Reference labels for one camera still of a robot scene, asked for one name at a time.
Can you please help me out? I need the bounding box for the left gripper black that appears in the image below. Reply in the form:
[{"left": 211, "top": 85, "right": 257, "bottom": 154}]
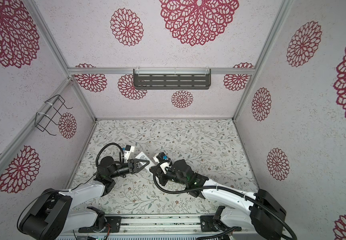
[{"left": 110, "top": 158, "right": 150, "bottom": 179}]

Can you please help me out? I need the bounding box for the grey wall shelf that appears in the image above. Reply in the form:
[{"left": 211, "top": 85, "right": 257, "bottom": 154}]
[{"left": 133, "top": 69, "right": 212, "bottom": 90}]

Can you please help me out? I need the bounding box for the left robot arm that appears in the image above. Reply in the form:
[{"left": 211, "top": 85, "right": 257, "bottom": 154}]
[{"left": 17, "top": 157, "right": 150, "bottom": 240}]

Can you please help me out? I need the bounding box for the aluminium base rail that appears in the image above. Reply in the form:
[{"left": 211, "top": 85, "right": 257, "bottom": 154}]
[{"left": 56, "top": 213, "right": 286, "bottom": 238}]

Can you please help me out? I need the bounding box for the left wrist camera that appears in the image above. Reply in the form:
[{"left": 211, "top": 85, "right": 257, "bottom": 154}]
[{"left": 122, "top": 145, "right": 135, "bottom": 162}]

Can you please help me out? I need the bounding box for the black wire wall rack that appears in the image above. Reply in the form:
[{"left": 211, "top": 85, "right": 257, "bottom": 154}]
[{"left": 34, "top": 94, "right": 73, "bottom": 136}]

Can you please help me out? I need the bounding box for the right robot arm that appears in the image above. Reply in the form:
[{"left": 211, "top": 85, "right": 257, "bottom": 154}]
[{"left": 150, "top": 160, "right": 289, "bottom": 240}]

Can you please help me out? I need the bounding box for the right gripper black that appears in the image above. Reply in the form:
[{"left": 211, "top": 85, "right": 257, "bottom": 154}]
[{"left": 150, "top": 164, "right": 189, "bottom": 188}]

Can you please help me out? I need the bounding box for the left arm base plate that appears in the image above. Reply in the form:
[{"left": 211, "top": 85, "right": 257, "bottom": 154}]
[{"left": 78, "top": 216, "right": 122, "bottom": 234}]

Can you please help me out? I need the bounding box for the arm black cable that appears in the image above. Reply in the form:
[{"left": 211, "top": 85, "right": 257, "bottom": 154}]
[
  {"left": 95, "top": 142, "right": 124, "bottom": 169},
  {"left": 152, "top": 160, "right": 298, "bottom": 240}
]

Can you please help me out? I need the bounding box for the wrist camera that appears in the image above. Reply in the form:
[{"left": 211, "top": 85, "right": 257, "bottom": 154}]
[
  {"left": 153, "top": 152, "right": 172, "bottom": 173},
  {"left": 122, "top": 145, "right": 135, "bottom": 162}
]

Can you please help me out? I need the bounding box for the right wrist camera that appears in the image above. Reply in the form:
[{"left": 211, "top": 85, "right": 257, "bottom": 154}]
[{"left": 153, "top": 152, "right": 172, "bottom": 173}]

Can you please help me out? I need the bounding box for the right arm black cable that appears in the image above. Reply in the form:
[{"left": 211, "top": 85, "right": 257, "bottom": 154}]
[{"left": 152, "top": 160, "right": 298, "bottom": 240}]

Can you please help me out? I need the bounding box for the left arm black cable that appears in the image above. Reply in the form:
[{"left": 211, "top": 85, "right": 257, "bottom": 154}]
[{"left": 95, "top": 142, "right": 124, "bottom": 169}]

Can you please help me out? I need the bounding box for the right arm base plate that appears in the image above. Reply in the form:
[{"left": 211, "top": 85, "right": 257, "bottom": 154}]
[{"left": 200, "top": 216, "right": 231, "bottom": 232}]

